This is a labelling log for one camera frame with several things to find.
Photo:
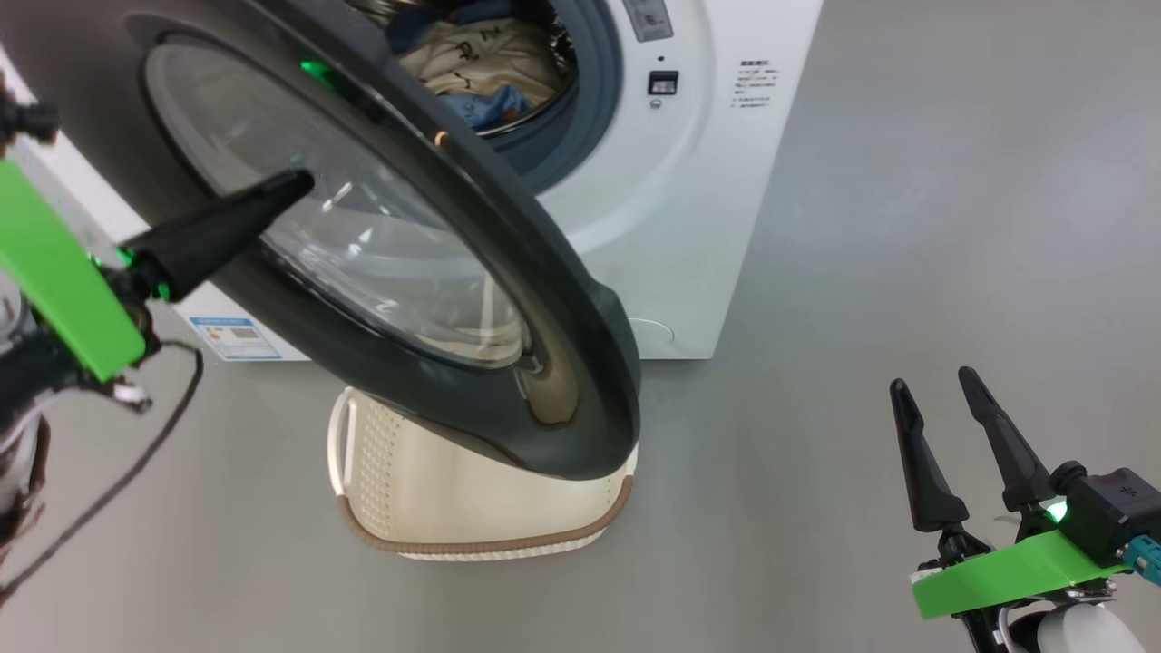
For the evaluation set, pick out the blue white energy label sticker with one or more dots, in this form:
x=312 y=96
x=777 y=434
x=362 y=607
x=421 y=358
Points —
x=231 y=337

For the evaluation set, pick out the cream perforated laundry basket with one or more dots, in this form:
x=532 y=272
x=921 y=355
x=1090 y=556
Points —
x=453 y=499

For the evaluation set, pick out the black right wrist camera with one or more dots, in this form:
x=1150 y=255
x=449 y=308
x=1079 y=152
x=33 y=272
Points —
x=1111 y=508

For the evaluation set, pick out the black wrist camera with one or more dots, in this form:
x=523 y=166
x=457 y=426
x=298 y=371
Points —
x=1111 y=508
x=27 y=122

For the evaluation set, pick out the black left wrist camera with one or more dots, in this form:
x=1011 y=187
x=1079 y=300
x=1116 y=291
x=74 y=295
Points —
x=27 y=122

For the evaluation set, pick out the grey rubber door gasket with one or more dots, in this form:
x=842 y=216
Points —
x=594 y=82

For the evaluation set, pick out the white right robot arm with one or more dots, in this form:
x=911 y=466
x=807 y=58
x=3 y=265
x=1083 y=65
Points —
x=1084 y=635

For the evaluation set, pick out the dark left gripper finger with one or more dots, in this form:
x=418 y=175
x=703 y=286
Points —
x=209 y=236

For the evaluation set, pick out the cream garment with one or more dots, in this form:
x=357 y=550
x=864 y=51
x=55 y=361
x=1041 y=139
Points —
x=472 y=59

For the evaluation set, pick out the round white filter cover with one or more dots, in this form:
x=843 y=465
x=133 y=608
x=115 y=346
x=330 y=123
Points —
x=658 y=331

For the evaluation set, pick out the black glass washing machine door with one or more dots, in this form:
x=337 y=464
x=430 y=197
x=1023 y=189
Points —
x=590 y=381

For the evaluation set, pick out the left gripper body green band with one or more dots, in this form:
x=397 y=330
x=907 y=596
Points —
x=54 y=263

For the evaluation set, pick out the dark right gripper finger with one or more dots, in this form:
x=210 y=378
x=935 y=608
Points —
x=1016 y=462
x=925 y=481

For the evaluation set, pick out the white front-load washing machine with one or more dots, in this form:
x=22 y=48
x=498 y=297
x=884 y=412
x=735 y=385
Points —
x=689 y=227

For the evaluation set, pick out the grey rectangular machine label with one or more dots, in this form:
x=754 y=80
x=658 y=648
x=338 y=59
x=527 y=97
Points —
x=648 y=20

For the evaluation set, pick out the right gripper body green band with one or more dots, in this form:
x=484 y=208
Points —
x=1007 y=576

